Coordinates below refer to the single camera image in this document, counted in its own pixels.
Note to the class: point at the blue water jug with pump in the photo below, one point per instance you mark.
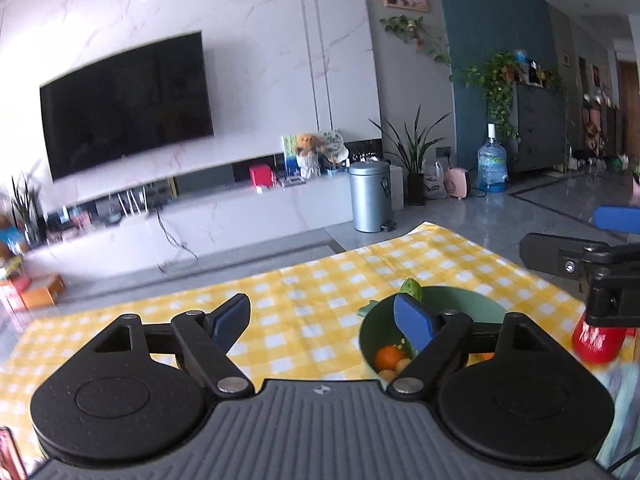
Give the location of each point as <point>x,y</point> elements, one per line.
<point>492,170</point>

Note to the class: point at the red box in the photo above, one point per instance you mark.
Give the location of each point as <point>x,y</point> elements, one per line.
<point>261,176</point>

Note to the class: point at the trailing ivy on cabinet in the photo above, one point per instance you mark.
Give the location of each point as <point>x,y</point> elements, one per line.
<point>495,80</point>

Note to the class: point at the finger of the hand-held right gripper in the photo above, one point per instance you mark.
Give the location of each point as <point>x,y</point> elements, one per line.
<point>550,255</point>
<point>617,220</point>

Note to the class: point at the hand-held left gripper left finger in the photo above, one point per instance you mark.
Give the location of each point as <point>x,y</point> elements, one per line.
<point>232,317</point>

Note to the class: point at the grey storage cabinet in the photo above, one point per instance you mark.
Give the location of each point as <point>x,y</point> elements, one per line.
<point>540,130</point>

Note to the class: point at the brown longan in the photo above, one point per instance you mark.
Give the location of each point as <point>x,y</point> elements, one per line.
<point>385,374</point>
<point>402,365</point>

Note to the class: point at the green plastic colander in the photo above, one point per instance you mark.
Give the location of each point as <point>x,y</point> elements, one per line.
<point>376,330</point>

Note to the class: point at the white printed hand fan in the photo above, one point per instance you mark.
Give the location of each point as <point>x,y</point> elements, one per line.
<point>332,146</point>

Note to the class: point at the white marble TV console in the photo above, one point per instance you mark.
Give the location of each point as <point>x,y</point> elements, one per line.
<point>240,220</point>

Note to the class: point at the teddy bear bouquet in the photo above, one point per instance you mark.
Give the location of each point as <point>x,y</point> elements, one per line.
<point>306,155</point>

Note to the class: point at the yellow checked tablecloth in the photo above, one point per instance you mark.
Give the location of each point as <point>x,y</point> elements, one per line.
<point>300,285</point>

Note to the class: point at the grey metal trash can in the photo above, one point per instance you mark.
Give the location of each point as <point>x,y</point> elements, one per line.
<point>370,200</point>

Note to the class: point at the white router with antennas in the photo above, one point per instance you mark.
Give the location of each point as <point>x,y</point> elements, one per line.
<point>135,214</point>

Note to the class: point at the black wall television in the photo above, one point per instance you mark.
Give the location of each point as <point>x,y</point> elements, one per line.
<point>125,110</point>

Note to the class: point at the orange cardboard box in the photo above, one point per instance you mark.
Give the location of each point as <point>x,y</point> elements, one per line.
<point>42,292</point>

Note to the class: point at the black smartphone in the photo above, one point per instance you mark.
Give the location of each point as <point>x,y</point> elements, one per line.
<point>10,455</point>

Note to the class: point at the green cucumber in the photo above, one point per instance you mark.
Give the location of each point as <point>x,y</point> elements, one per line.
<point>412,290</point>

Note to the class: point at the white plastic bag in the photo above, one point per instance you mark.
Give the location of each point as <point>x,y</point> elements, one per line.
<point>434,182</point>

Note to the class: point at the pink fan heater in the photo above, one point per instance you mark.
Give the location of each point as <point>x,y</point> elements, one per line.
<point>459,184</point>

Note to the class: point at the long-leaf plant in black pot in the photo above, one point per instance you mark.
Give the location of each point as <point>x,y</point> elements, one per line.
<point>416,190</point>

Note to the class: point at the white floor box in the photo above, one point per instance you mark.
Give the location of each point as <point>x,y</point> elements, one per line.
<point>397,187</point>

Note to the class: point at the pink boxes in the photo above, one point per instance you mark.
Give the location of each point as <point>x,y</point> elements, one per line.
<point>11,297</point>

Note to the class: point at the slender-leaf plant in glass vase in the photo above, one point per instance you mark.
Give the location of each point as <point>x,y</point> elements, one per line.
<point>30,220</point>

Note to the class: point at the red paper cup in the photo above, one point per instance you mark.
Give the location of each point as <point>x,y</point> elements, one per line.
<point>597,345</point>

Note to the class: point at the hanging ivy vine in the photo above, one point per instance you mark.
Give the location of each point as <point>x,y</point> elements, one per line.
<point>400,27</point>

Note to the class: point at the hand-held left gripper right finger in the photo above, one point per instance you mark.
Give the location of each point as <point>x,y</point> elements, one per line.
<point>412,320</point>

